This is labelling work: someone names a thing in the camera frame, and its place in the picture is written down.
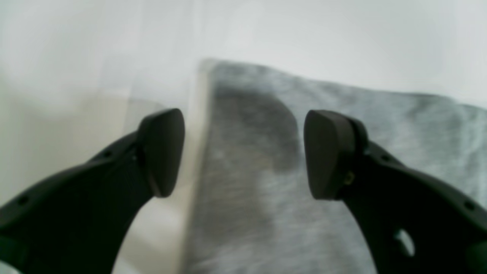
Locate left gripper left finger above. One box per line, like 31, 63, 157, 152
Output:
0, 108, 185, 274

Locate grey t-shirt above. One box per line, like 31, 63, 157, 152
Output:
181, 61, 486, 274

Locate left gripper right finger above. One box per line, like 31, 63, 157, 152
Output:
303, 110, 487, 274

